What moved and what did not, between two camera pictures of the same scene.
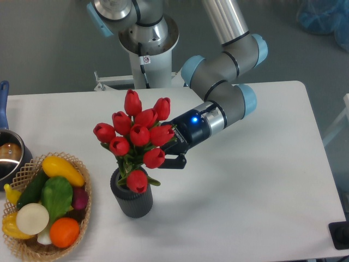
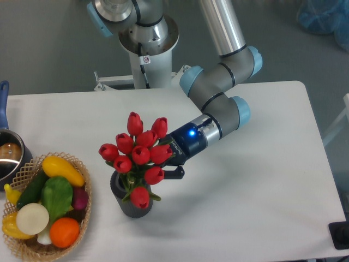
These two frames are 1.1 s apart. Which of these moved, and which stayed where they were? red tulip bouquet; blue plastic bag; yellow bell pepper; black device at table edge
Moved: red tulip bouquet
Stayed: black device at table edge; yellow bell pepper; blue plastic bag
